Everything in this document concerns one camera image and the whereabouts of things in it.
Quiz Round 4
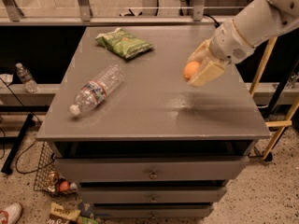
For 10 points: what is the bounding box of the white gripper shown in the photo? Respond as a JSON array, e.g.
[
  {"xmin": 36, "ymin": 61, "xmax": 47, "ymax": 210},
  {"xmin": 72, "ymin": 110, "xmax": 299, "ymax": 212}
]
[{"xmin": 186, "ymin": 18, "xmax": 255, "ymax": 87}]

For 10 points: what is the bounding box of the orange fruit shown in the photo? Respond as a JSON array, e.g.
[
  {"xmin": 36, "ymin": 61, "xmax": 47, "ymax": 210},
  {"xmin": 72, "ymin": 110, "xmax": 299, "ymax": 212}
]
[{"xmin": 182, "ymin": 61, "xmax": 201, "ymax": 81}]

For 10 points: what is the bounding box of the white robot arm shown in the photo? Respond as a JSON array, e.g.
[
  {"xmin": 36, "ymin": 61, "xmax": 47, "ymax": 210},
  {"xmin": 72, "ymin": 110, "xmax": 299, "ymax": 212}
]
[{"xmin": 182, "ymin": 0, "xmax": 299, "ymax": 87}]

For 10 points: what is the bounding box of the clear plastic water bottle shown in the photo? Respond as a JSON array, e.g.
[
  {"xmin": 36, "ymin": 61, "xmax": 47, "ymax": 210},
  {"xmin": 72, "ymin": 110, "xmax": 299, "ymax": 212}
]
[{"xmin": 69, "ymin": 64, "xmax": 124, "ymax": 116}]

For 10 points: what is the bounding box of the small water bottle on ledge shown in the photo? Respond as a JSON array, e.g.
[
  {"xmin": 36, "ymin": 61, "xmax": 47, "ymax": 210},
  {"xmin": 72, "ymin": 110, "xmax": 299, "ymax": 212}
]
[{"xmin": 16, "ymin": 63, "xmax": 37, "ymax": 93}]

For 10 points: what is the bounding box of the green chip bag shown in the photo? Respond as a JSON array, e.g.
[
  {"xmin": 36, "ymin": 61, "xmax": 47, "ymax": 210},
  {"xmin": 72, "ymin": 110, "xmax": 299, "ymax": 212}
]
[{"xmin": 95, "ymin": 28, "xmax": 153, "ymax": 60}]

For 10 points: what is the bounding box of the grey drawer cabinet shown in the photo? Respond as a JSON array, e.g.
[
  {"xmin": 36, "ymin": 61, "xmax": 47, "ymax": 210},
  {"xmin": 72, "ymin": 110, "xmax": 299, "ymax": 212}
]
[{"xmin": 37, "ymin": 25, "xmax": 269, "ymax": 218}]

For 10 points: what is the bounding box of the yellow snack bag on floor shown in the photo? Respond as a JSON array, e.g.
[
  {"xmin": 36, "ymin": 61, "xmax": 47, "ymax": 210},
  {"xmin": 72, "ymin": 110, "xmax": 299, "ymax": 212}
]
[{"xmin": 47, "ymin": 203, "xmax": 80, "ymax": 224}]

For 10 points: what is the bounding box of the black metal stand leg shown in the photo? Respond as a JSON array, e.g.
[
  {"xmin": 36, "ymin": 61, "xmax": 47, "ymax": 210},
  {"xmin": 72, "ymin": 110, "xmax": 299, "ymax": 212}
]
[{"xmin": 1, "ymin": 114, "xmax": 33, "ymax": 175}]

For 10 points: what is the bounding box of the white red sneaker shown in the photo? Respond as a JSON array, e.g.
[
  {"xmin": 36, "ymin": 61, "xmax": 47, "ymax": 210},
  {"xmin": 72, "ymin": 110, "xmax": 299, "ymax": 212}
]
[{"xmin": 0, "ymin": 203, "xmax": 22, "ymax": 224}]

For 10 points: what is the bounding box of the yellow wooden ladder frame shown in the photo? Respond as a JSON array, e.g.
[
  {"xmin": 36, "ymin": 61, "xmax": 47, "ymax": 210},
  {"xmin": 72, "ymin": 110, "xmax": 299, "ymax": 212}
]
[{"xmin": 249, "ymin": 37, "xmax": 299, "ymax": 161}]

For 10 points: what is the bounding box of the black cable on floor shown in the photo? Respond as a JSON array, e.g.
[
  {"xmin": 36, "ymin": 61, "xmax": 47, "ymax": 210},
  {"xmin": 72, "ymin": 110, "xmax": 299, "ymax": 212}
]
[{"xmin": 0, "ymin": 77, "xmax": 57, "ymax": 175}]

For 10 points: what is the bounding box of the black wire basket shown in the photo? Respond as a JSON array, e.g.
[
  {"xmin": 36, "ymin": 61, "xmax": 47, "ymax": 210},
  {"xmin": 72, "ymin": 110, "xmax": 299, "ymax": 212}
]
[{"xmin": 34, "ymin": 144, "xmax": 78, "ymax": 197}]

